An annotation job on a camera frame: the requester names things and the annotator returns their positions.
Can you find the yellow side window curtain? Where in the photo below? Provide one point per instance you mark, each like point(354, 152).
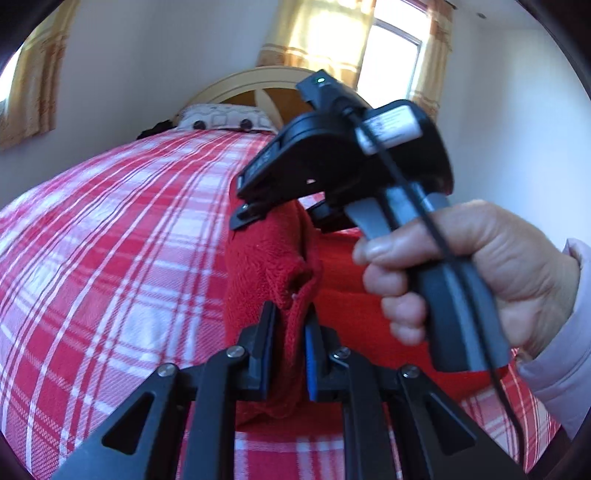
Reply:
point(37, 78)

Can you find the cream wooden headboard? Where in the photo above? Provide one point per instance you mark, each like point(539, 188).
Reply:
point(240, 81)

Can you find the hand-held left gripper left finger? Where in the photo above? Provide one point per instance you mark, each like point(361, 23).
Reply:
point(265, 355)

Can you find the red knitted sweater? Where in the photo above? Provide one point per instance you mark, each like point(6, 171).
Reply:
point(258, 267)

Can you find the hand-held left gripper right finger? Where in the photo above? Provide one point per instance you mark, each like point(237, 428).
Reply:
point(314, 364)

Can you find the narrow yellow curtain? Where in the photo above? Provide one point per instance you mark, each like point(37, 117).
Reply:
point(434, 60)

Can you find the grey patterned pillow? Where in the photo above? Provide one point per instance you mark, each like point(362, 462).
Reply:
point(217, 117)

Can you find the dark cloth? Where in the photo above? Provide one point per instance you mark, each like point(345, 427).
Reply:
point(154, 129)

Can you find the person's right hand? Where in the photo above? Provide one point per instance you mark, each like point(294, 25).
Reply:
point(517, 267)

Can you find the wide yellow curtain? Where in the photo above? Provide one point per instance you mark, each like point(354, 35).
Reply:
point(314, 32)

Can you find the red plaid bedspread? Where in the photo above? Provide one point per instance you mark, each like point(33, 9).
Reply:
point(92, 230)

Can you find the person's right forearm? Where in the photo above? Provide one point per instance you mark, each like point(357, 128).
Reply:
point(558, 369)

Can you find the side window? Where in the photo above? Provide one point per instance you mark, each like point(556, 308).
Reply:
point(9, 78)

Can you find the window behind headboard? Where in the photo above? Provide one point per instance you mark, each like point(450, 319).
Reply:
point(392, 60)

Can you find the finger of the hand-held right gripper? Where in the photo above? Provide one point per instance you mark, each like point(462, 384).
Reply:
point(247, 216)
point(330, 217)

